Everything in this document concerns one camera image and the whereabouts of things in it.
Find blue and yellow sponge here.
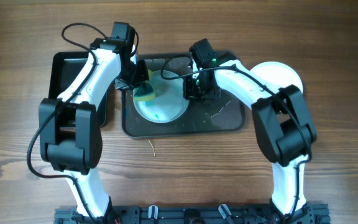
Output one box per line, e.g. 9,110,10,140
133,80,156,101

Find light blue plate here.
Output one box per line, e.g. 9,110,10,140
132,70,190,123

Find white plate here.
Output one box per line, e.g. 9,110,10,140
250,61,304,93

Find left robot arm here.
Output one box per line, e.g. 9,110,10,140
34,38,137,223

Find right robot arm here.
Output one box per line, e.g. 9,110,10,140
185,50,317,223

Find dark grey serving tray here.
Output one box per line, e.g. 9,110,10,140
121,53,247,138

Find black water tray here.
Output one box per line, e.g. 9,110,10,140
48,52,110,128

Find right black cable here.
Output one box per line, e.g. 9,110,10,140
160,54,312,218

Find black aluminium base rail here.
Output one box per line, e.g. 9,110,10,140
53,203,331,224

